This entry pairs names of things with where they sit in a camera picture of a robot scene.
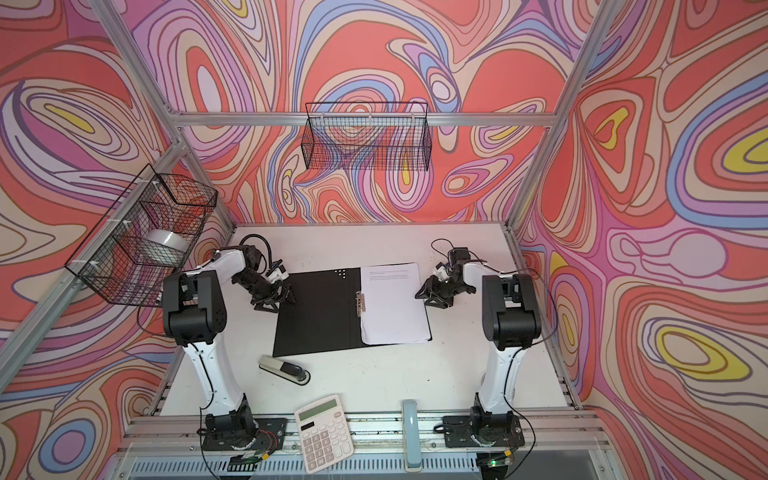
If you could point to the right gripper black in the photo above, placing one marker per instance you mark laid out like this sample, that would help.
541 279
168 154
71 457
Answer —
431 286

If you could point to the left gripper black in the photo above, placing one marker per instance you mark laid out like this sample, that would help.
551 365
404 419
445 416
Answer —
275 297

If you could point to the printed paper sheets stack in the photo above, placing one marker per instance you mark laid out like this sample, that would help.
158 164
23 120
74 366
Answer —
390 314

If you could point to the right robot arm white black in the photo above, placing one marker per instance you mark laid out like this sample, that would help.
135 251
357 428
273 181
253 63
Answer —
510 320

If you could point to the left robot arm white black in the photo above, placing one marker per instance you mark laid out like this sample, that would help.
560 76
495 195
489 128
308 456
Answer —
195 316

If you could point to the black grey stapler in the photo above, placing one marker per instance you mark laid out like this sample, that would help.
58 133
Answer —
285 370

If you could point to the silver tape roll in basket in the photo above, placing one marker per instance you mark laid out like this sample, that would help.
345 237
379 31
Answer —
163 248

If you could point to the white desk calculator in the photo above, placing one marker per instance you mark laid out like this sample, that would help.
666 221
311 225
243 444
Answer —
324 434

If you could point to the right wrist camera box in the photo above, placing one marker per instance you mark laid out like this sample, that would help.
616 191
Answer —
456 259

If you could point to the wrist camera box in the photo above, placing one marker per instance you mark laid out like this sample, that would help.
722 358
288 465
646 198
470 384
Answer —
276 274
456 259

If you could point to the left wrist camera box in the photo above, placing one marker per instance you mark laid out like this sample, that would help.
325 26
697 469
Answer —
276 274

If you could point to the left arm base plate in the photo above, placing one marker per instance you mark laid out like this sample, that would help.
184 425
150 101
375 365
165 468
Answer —
260 435

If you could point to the black wire basket left wall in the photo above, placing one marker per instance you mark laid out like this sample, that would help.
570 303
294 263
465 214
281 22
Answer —
108 261

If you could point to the black wire basket wall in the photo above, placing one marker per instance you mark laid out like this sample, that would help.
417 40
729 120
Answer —
108 261
367 135

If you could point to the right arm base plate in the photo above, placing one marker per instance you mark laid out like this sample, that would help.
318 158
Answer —
500 431

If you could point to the black wire basket back wall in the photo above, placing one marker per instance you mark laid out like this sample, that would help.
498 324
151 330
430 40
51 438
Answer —
367 135

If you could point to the aluminium frame rail front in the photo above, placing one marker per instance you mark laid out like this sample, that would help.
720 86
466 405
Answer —
560 444

